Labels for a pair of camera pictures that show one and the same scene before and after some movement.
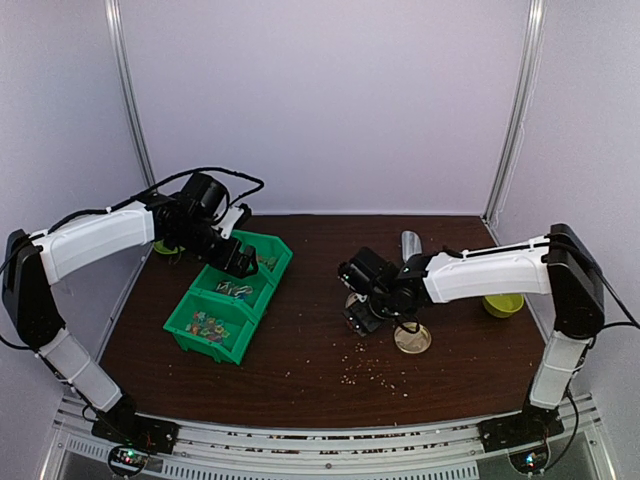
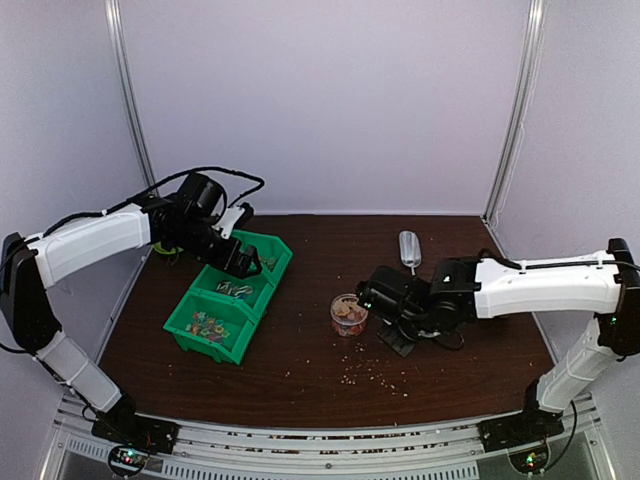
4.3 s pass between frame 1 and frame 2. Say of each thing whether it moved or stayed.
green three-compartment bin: stayed
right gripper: moved
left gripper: stayed
